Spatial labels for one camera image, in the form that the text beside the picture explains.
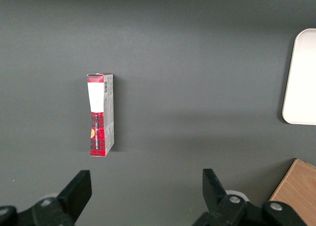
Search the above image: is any red plaid cardboard box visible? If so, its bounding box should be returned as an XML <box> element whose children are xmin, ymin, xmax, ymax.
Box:
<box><xmin>86</xmin><ymin>72</ymin><xmax>115</xmax><ymax>158</ymax></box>

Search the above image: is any wooden drawer cabinet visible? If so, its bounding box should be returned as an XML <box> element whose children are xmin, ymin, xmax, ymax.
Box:
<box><xmin>269</xmin><ymin>158</ymin><xmax>316</xmax><ymax>226</ymax></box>

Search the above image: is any cream rectangular plastic tray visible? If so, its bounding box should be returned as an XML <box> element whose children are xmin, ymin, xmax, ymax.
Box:
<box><xmin>281</xmin><ymin>28</ymin><xmax>316</xmax><ymax>126</ymax></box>

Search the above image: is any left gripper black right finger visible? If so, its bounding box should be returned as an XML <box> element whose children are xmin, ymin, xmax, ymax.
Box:
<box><xmin>191</xmin><ymin>168</ymin><xmax>307</xmax><ymax>226</ymax></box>

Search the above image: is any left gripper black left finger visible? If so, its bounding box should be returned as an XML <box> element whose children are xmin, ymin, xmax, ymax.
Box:
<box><xmin>0</xmin><ymin>170</ymin><xmax>93</xmax><ymax>226</ymax></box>

